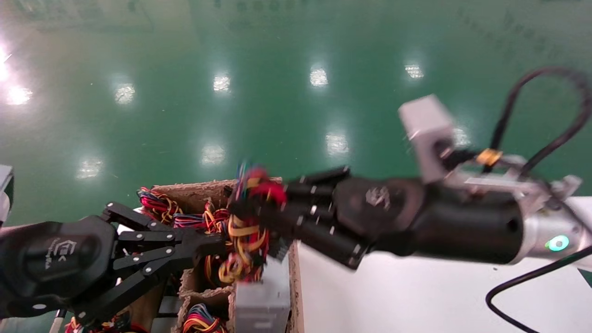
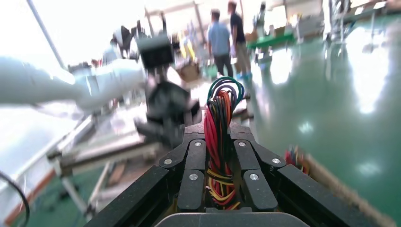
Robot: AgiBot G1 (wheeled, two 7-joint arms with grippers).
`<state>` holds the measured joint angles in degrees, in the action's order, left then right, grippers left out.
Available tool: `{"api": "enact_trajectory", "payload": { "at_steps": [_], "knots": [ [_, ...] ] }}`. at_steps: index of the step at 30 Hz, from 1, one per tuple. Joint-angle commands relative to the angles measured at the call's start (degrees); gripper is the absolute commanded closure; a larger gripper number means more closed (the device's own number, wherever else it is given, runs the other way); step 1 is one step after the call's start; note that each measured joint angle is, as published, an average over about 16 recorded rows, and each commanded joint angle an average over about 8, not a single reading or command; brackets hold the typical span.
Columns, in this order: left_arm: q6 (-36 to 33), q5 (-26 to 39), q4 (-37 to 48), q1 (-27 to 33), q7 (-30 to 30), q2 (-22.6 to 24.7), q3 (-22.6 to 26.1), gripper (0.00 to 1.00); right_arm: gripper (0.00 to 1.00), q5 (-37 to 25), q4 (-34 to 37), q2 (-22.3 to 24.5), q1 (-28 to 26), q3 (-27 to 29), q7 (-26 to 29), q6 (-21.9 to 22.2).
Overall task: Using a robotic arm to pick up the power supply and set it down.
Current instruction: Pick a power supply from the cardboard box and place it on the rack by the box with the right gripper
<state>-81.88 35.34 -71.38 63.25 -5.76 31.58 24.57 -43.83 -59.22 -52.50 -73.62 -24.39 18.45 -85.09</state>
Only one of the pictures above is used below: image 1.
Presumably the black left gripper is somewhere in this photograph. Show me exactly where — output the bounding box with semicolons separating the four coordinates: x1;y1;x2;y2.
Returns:
0;215;227;325

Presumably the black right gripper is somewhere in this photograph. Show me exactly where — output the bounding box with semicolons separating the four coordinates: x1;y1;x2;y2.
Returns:
260;166;427;271

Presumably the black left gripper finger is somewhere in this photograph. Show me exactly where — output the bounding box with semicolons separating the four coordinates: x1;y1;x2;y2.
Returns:
101;202;227;248

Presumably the silver power supply with wires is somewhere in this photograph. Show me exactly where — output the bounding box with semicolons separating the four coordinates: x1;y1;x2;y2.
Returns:
221;163;291;333

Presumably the brown cardboard divider box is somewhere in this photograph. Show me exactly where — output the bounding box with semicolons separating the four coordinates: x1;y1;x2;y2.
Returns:
118;177;305;333

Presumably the multicoloured wire bundle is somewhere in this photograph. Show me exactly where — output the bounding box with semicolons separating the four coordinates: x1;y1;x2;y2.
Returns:
138;186;207;230
182;303;228;333
203;207;232;284
65;314;139;333

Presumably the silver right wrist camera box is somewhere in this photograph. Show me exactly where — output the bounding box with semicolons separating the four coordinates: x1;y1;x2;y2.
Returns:
398;95;456;185

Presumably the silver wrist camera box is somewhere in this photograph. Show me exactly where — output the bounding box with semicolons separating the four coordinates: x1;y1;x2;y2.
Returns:
398;95;456;185
0;165;14;225

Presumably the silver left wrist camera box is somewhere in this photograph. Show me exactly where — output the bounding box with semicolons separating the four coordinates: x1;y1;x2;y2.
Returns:
0;165;14;225

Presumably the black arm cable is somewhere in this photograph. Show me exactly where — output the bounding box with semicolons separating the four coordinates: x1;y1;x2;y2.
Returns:
485;244;592;333
489;67;592;177

